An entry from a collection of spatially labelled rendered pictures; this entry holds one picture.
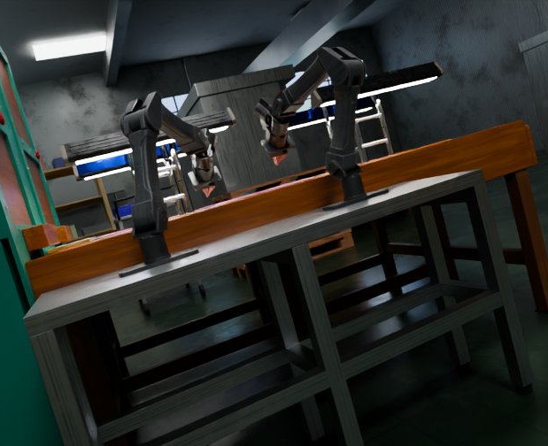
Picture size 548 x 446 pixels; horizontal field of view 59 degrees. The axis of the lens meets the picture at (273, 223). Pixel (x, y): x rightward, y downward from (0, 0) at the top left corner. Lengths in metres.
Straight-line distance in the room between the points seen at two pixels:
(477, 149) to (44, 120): 10.12
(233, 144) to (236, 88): 0.74
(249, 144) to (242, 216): 5.08
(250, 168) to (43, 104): 5.99
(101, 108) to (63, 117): 0.80
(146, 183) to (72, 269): 0.36
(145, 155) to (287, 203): 0.50
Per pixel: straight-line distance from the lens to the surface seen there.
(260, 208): 1.53
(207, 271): 1.08
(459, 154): 1.92
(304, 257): 1.16
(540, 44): 8.23
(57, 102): 11.42
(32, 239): 1.60
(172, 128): 1.46
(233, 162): 6.48
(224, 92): 6.65
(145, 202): 1.25
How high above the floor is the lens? 0.79
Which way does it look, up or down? 4 degrees down
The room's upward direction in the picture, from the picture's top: 16 degrees counter-clockwise
